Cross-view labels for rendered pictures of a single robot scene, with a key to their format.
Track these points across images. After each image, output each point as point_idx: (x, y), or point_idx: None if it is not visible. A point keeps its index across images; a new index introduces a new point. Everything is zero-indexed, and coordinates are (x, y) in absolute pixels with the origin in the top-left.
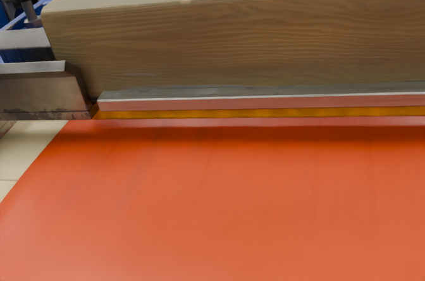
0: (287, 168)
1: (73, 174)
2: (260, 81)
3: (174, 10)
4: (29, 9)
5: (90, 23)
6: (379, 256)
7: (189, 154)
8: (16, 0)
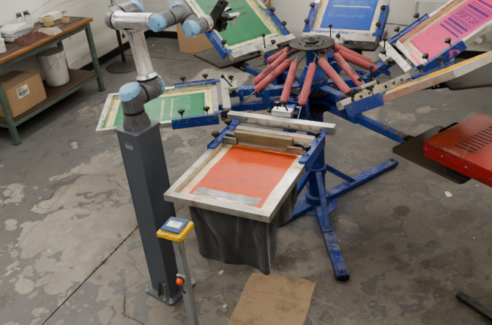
0: (258, 154)
1: (233, 151)
2: (258, 144)
3: (249, 135)
4: (228, 126)
5: (239, 134)
6: (262, 162)
7: (248, 151)
8: (227, 124)
